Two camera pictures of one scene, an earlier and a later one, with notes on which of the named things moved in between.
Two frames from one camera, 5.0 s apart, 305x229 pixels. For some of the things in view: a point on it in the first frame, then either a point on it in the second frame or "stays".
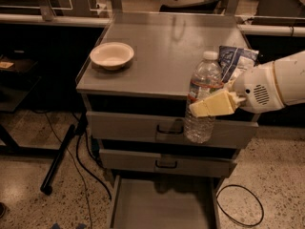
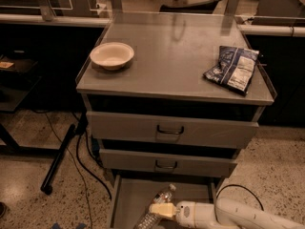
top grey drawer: (166, 128) stays
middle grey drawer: (167, 163) stays
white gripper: (256, 87) to (185, 213)
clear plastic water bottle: (206, 79) to (151, 219)
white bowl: (111, 55) stays
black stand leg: (47, 186) stays
